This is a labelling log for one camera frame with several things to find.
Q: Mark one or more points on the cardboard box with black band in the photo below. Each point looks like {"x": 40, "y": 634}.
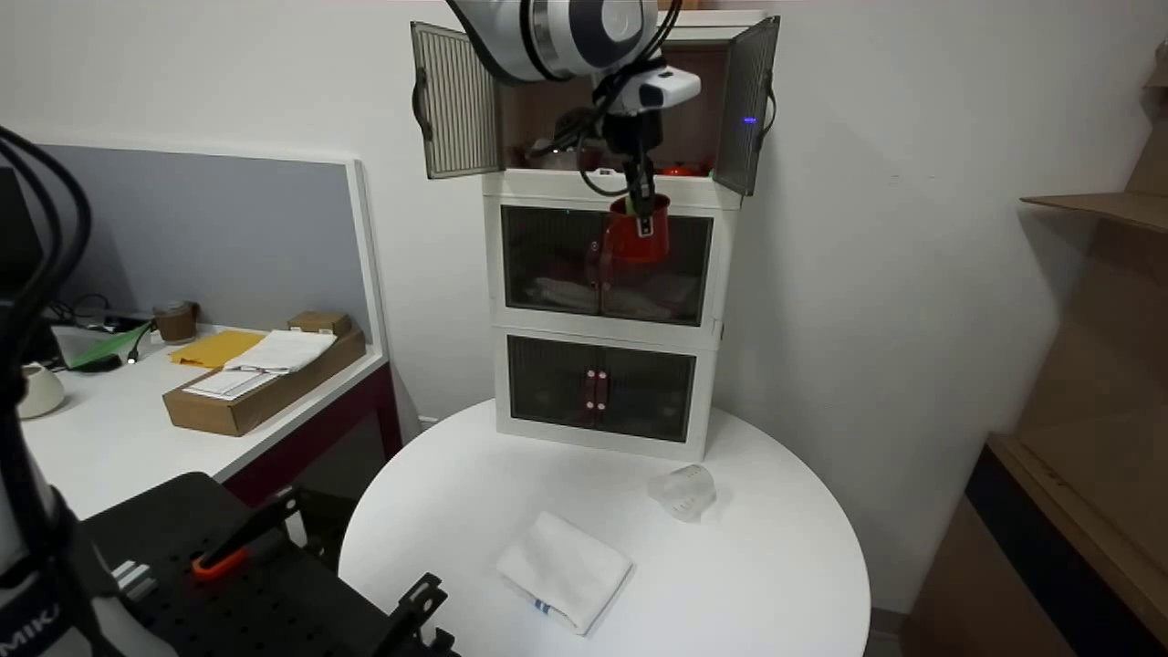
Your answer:
{"x": 1060, "y": 550}

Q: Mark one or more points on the flat open cardboard box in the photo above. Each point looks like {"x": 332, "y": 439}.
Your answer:
{"x": 260, "y": 397}

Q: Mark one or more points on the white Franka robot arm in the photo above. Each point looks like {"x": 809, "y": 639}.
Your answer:
{"x": 549, "y": 30}

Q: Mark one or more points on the green plastic item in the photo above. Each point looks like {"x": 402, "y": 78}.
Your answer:
{"x": 103, "y": 347}

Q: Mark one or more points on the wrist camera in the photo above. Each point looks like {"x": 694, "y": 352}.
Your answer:
{"x": 660, "y": 90}

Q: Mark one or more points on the white three-tier cabinet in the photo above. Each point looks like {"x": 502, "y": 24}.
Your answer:
{"x": 607, "y": 335}

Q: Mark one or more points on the orange black clamp tool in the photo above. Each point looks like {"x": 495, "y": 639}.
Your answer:
{"x": 242, "y": 608}

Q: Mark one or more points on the small brown roll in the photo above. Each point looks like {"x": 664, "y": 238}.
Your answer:
{"x": 177, "y": 322}

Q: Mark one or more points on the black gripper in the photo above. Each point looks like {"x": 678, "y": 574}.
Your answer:
{"x": 631, "y": 136}

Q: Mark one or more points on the white paper sheet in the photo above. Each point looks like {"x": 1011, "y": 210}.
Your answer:
{"x": 281, "y": 352}

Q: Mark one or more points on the orange cup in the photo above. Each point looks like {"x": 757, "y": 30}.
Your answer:
{"x": 638, "y": 246}

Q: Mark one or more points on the grey partition with white frame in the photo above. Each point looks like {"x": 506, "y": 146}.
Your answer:
{"x": 206, "y": 230}

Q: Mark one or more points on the white folded cloth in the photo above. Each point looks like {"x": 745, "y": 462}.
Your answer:
{"x": 566, "y": 571}

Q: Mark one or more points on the white office desk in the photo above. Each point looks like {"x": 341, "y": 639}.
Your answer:
{"x": 111, "y": 443}

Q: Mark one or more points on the clear plastic cup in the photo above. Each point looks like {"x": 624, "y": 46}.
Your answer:
{"x": 684, "y": 490}

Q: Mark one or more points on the white mug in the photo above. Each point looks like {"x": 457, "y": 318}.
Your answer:
{"x": 37, "y": 392}

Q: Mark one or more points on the yellow paper sheet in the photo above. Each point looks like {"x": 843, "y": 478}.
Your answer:
{"x": 212, "y": 347}

